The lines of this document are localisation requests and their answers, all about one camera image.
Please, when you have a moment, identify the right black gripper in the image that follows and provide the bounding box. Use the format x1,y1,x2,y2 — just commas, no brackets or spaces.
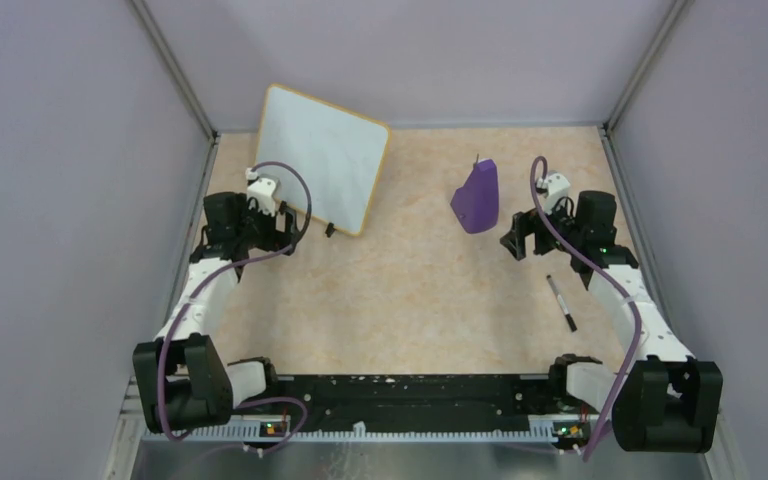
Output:
500,193,584,261

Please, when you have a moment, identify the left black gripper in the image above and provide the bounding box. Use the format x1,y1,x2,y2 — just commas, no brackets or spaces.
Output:
235,192,301,255

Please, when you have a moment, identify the yellow-framed whiteboard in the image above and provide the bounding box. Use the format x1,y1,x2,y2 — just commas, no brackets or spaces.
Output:
254,83,391,236

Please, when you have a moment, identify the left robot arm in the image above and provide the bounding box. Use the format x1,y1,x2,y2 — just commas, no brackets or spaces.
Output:
132,192,301,440

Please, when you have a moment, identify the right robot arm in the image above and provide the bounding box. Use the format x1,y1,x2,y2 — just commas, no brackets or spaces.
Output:
500,188,723,454

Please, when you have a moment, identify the purple eraser holder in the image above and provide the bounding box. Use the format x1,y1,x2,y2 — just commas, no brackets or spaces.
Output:
450,158,500,234

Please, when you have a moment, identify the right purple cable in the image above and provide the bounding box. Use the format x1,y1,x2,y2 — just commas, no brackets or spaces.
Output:
529,156,644,463

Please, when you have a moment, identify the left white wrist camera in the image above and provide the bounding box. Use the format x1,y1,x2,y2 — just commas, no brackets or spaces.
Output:
245,168,280,217

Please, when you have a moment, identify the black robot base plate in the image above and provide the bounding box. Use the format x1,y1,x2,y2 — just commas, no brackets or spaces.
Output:
224,372,614,435

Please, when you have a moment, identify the white cable duct rail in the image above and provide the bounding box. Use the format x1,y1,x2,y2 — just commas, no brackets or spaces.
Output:
142,420,558,444

